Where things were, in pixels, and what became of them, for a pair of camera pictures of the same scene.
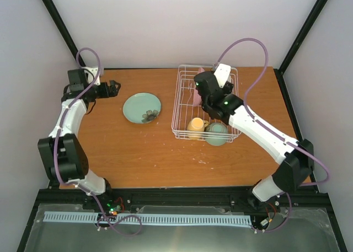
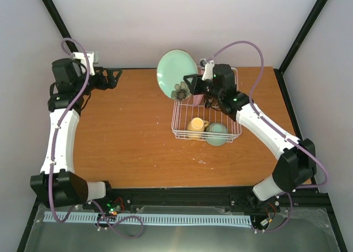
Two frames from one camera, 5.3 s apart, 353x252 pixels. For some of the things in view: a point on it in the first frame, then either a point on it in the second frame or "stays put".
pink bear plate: x=197 y=100 stays put
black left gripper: x=112 y=92 → x=111 y=82
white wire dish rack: x=190 y=120 stays put
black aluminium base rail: x=66 y=200 stays put
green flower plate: x=142 y=107 → x=173 y=66
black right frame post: x=320 y=5 stays put
